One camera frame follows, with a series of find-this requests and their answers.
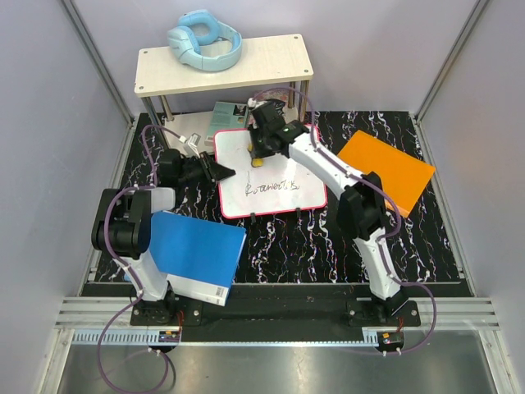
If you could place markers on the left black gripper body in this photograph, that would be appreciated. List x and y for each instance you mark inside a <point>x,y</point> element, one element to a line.
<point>198,171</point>

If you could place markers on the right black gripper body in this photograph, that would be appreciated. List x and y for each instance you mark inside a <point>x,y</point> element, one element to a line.
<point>257,135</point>

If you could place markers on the yellow whiteboard eraser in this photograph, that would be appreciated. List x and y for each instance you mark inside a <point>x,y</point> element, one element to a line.
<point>257,162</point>

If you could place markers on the pink framed whiteboard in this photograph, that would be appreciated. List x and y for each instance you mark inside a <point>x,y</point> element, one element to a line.
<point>280,185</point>

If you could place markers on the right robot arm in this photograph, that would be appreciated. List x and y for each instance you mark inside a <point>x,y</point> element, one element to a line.
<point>361,212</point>

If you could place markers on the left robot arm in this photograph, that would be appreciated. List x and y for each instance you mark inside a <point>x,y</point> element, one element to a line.
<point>122,226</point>

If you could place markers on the Little Women book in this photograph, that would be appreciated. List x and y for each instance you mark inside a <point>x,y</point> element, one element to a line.
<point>279,97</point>

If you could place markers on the teal book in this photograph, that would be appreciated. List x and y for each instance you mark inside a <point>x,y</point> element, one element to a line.
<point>227,116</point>

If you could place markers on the blue binder folder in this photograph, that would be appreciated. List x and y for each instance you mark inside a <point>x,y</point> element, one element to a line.
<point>199,257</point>

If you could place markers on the white two-tier shelf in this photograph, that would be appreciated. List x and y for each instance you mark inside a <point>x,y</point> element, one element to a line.
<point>270,60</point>

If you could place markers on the light blue headphones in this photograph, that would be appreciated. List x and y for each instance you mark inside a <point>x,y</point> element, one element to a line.
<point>199,28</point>

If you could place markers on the orange folder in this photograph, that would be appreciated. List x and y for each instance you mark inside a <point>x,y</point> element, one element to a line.
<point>403,177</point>

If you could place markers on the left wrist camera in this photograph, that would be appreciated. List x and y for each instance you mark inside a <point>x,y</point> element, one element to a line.
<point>192,143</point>

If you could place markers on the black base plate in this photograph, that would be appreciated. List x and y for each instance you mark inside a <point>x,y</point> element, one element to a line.
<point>354,305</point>

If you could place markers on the aluminium front rail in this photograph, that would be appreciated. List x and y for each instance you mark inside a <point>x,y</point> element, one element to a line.
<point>308,321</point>

